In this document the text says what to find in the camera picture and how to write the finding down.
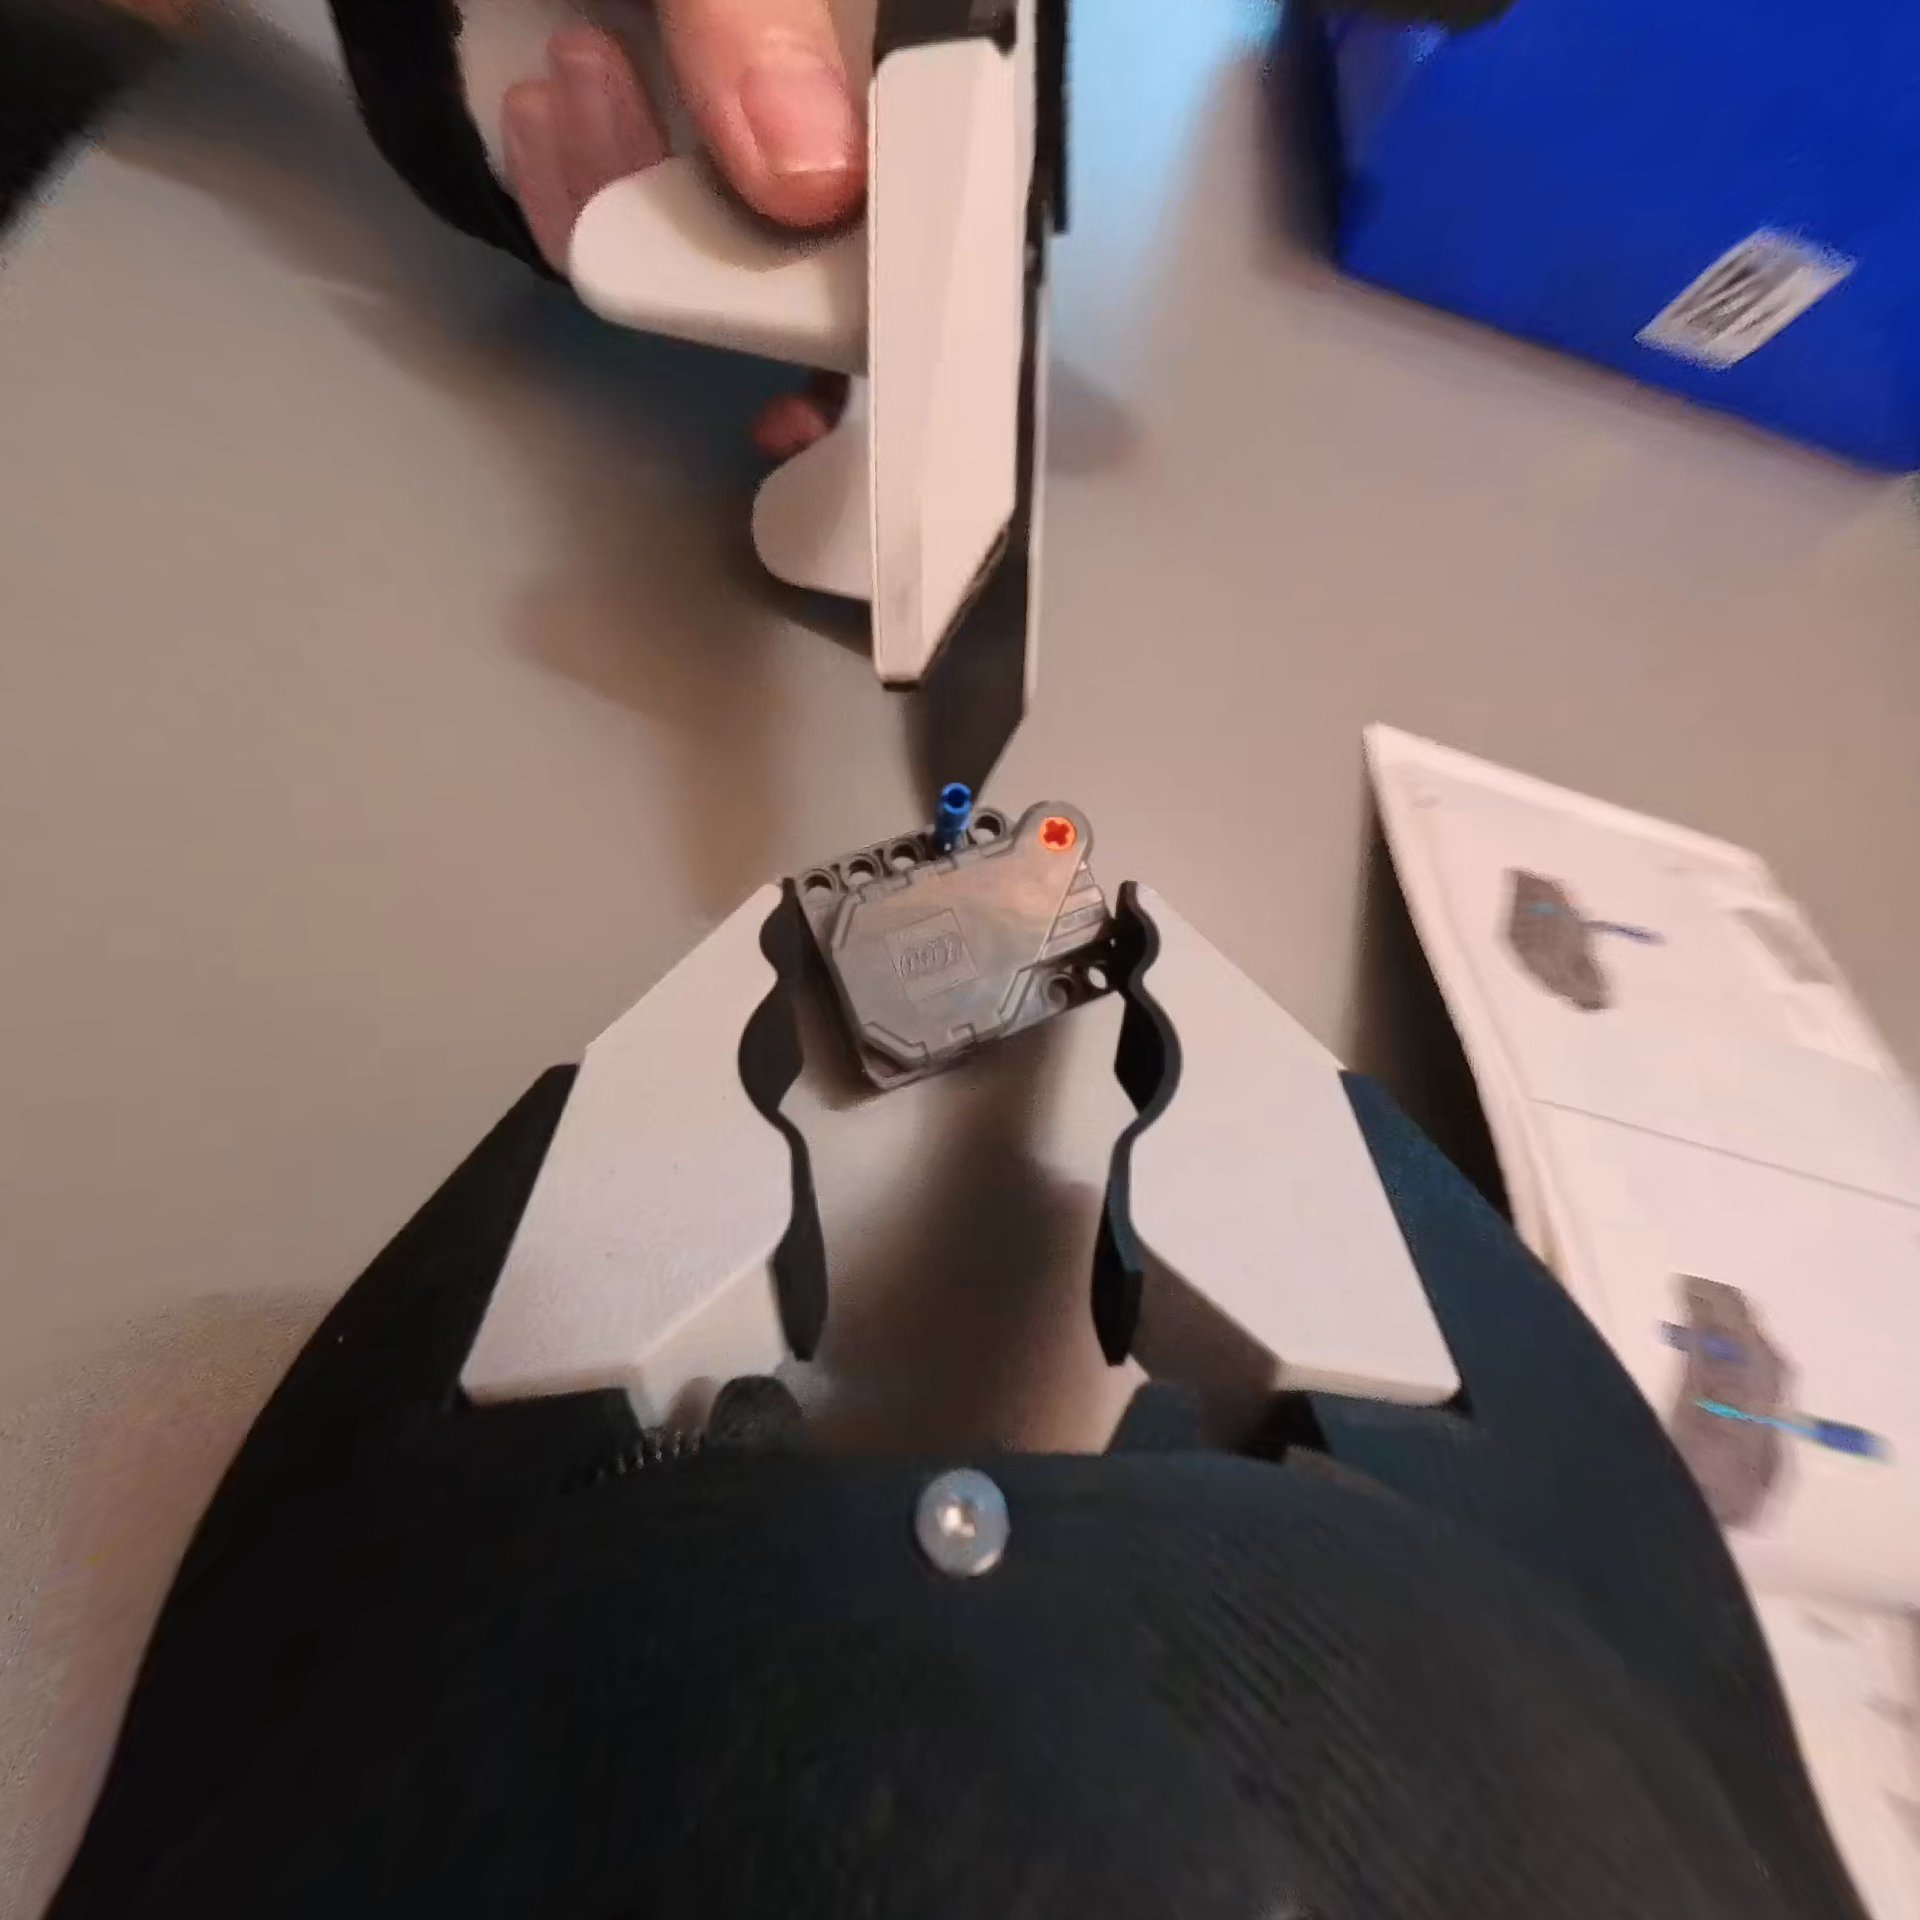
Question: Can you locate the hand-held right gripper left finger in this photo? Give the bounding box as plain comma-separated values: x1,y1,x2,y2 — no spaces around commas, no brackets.
458,883,829,1431

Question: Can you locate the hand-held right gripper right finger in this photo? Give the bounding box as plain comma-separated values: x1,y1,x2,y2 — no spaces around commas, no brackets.
1093,883,1468,1431

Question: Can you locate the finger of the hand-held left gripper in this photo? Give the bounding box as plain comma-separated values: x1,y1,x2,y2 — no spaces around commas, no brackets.
866,30,1051,783

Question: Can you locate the grey toy motor block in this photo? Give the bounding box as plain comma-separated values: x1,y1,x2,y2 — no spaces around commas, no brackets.
786,800,1125,1090

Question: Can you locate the person's left hand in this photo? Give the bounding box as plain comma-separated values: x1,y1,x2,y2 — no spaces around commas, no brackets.
504,0,876,459

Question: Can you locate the white instruction booklet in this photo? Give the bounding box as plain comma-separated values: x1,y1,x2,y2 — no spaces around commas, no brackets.
1361,719,1920,1911

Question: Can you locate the blue cardboard box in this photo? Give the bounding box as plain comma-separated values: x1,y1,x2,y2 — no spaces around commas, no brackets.
1286,0,1920,476

